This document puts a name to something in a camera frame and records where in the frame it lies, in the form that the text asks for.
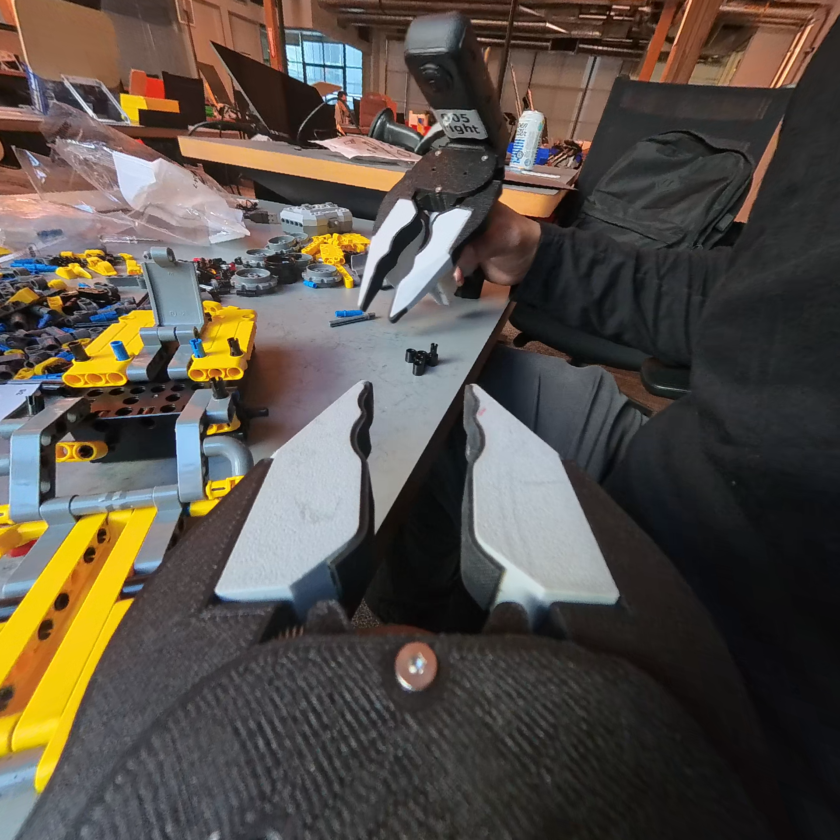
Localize grey desk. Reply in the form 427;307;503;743
0;197;515;840

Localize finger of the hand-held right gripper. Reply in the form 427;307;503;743
356;197;422;314
388;205;475;325

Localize person's grey trouser legs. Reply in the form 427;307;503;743
481;346;652;481

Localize person's right forearm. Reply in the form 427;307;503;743
511;218;744;370

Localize white paper sheet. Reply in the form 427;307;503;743
314;135;422;165

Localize black monitor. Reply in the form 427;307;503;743
209;41;343;143

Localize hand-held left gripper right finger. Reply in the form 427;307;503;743
461;384;622;632

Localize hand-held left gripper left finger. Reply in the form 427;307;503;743
214;381;376;605

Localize person's right hand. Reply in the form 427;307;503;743
455;199;543;289

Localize stack of large bricks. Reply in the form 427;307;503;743
119;67;206;130

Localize grey battery box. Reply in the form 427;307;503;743
280;201;355;235

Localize pile of small brick parts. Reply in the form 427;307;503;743
0;230;238;383

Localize yellow toy brick vehicle model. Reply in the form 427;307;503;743
0;246;271;796

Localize beige table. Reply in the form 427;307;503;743
176;133;580;219

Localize clear plastic bag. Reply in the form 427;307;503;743
12;100;252;248
0;189;133;255

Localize black office chair with armrest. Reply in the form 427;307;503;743
638;356;694;399

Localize white drink can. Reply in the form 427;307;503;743
508;109;547;173

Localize black backpack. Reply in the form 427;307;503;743
576;130;757;252

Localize clear display case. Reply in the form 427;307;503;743
61;74;130;127

